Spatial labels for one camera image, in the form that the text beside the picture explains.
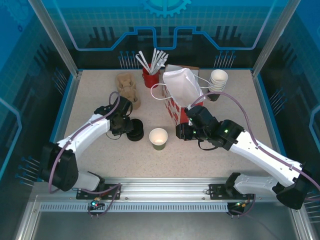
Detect green paper coffee cup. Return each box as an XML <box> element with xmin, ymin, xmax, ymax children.
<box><xmin>148</xmin><ymin>127</ymin><xmax>169</xmax><ymax>152</ymax></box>

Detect apple print paper bag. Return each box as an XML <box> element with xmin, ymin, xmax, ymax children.
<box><xmin>150</xmin><ymin>67</ymin><xmax>214</xmax><ymax>129</ymax></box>

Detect red plastic straw holder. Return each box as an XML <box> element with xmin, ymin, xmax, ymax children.
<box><xmin>141</xmin><ymin>63</ymin><xmax>161</xmax><ymax>89</ymax></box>

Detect paper wrapped straw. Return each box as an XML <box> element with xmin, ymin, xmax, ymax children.
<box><xmin>150</xmin><ymin>48</ymin><xmax>158</xmax><ymax>74</ymax></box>
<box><xmin>157</xmin><ymin>53</ymin><xmax>169</xmax><ymax>73</ymax></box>
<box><xmin>135</xmin><ymin>54</ymin><xmax>151</xmax><ymax>75</ymax></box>
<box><xmin>153</xmin><ymin>50</ymin><xmax>164</xmax><ymax>74</ymax></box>
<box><xmin>138</xmin><ymin>50</ymin><xmax>153</xmax><ymax>74</ymax></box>
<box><xmin>154</xmin><ymin>52</ymin><xmax>167</xmax><ymax>74</ymax></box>
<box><xmin>151</xmin><ymin>49</ymin><xmax>161</xmax><ymax>74</ymax></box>

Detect white napkins in cardboard box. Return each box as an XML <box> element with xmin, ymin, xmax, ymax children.
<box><xmin>164</xmin><ymin>64</ymin><xmax>201</xmax><ymax>79</ymax></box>

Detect small LED circuit board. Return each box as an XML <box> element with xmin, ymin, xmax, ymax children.
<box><xmin>228</xmin><ymin>199</ymin><xmax>251</xmax><ymax>212</ymax></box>
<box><xmin>87</xmin><ymin>197</ymin><xmax>105</xmax><ymax>211</ymax></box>

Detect metal lower shelf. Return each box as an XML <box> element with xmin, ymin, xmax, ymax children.
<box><xmin>14</xmin><ymin>194</ymin><xmax>313</xmax><ymax>240</ymax></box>

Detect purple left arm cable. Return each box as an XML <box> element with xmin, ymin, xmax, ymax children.
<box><xmin>48</xmin><ymin>91</ymin><xmax>124</xmax><ymax>219</ymax></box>

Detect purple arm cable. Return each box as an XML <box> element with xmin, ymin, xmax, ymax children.
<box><xmin>186</xmin><ymin>91</ymin><xmax>320</xmax><ymax>219</ymax></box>
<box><xmin>48</xmin><ymin>91</ymin><xmax>124</xmax><ymax>219</ymax></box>

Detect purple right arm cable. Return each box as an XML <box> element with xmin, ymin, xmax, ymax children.
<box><xmin>186</xmin><ymin>91</ymin><xmax>320</xmax><ymax>219</ymax></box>

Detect aluminium table side rail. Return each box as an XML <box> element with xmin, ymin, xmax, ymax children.
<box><xmin>41</xmin><ymin>70</ymin><xmax>84</xmax><ymax>182</ymax></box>

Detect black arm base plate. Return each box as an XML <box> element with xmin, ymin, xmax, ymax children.
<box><xmin>76</xmin><ymin>183</ymin><xmax>123</xmax><ymax>201</ymax></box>
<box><xmin>208</xmin><ymin>183</ymin><xmax>255</xmax><ymax>201</ymax></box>

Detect aluminium mounting rail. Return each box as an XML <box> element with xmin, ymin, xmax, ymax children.
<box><xmin>32</xmin><ymin>176</ymin><xmax>301</xmax><ymax>204</ymax></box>

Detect slotted grey cable duct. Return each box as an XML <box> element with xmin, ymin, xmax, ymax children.
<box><xmin>39</xmin><ymin>202</ymin><xmax>230</xmax><ymax>213</ymax></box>

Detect aluminium frame post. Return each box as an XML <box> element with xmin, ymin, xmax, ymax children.
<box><xmin>250</xmin><ymin>0</ymin><xmax>295</xmax><ymax>78</ymax></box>
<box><xmin>27</xmin><ymin>0</ymin><xmax>84</xmax><ymax>79</ymax></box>

